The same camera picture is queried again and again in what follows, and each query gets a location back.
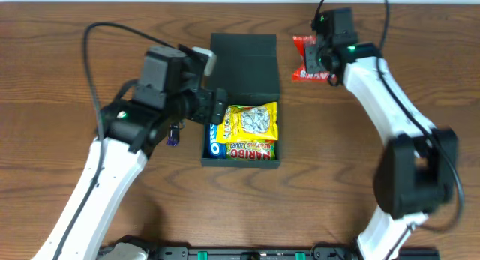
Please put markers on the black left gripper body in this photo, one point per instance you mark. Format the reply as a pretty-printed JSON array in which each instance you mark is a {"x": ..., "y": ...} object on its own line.
[{"x": 218, "y": 106}]

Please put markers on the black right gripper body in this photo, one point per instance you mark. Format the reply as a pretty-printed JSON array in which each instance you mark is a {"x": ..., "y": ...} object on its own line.
[{"x": 311, "y": 58}]

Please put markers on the red Hacks candy bag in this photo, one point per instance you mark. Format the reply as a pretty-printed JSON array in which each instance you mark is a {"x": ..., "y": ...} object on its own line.
[{"x": 300, "y": 75}]

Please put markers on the blue Oreo cookie pack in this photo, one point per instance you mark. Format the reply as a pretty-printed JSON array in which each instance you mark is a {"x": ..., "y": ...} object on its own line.
[{"x": 216, "y": 149}]

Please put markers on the dark blue chocolate bar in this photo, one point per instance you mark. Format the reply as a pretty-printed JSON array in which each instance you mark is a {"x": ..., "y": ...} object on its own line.
[{"x": 173, "y": 136}]

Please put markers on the black gift box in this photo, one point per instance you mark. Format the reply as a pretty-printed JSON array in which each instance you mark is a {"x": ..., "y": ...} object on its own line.
[{"x": 246, "y": 68}]

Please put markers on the yellow Hacks candy bag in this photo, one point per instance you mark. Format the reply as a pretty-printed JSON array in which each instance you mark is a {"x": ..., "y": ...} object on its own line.
[{"x": 249, "y": 123}]

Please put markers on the green Haribo gummy bag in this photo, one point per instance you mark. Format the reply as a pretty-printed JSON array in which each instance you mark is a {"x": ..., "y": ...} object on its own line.
[{"x": 251, "y": 150}]

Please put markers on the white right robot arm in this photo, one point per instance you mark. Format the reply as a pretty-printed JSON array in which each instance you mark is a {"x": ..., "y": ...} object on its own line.
[{"x": 416, "y": 184}]

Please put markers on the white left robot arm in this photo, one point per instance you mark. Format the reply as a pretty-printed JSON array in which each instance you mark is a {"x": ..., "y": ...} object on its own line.
[{"x": 137, "y": 120}]

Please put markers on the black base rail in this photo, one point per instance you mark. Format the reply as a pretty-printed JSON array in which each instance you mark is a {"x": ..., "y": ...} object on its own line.
[{"x": 131, "y": 247}]

